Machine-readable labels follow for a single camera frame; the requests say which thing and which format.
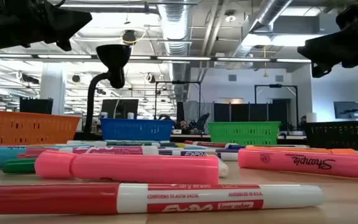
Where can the orange plastic basket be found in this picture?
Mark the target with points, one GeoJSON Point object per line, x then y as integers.
{"type": "Point", "coordinates": [26, 127]}

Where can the orange Sharpie highlighter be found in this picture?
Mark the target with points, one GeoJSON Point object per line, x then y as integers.
{"type": "Point", "coordinates": [322, 151]}

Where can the pink Sharpie highlighter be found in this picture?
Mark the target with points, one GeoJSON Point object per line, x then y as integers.
{"type": "Point", "coordinates": [291, 161]}

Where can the pink Expo marker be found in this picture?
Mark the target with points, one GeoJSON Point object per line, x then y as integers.
{"type": "Point", "coordinates": [110, 150]}

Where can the dark blue Expo marker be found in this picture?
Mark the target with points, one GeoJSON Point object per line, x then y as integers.
{"type": "Point", "coordinates": [194, 153]}
{"type": "Point", "coordinates": [236, 147]}

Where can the red Expo marker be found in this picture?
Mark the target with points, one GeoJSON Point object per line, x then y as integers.
{"type": "Point", "coordinates": [57, 199]}
{"type": "Point", "coordinates": [210, 144]}

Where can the black plastic basket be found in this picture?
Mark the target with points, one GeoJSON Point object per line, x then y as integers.
{"type": "Point", "coordinates": [340, 135]}

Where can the black ceiling dome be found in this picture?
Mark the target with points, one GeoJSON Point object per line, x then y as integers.
{"type": "Point", "coordinates": [129, 36]}

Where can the white cup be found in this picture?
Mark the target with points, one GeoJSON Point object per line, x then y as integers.
{"type": "Point", "coordinates": [103, 115]}
{"type": "Point", "coordinates": [130, 115]}

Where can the black partition panels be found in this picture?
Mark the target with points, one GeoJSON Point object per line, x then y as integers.
{"type": "Point", "coordinates": [250, 112]}

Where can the black computer monitor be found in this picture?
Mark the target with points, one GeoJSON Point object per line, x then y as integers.
{"type": "Point", "coordinates": [126, 109]}

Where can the green plastic basket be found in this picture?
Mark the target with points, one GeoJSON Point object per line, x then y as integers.
{"type": "Point", "coordinates": [244, 132]}

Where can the blue plastic basket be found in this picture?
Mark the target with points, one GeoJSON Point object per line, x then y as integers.
{"type": "Point", "coordinates": [135, 129]}

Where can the person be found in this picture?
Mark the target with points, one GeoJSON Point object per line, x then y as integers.
{"type": "Point", "coordinates": [183, 125]}

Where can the wall-mounted monitor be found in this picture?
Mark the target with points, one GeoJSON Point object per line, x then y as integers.
{"type": "Point", "coordinates": [346, 109]}

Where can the black rig frame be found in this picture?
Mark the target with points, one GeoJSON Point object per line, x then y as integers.
{"type": "Point", "coordinates": [296, 105]}
{"type": "Point", "coordinates": [155, 99]}

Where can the silver ventilation duct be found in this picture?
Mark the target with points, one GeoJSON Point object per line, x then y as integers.
{"type": "Point", "coordinates": [176, 28]}

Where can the black aluminium table frame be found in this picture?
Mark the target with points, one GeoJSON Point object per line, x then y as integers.
{"type": "Point", "coordinates": [194, 139]}

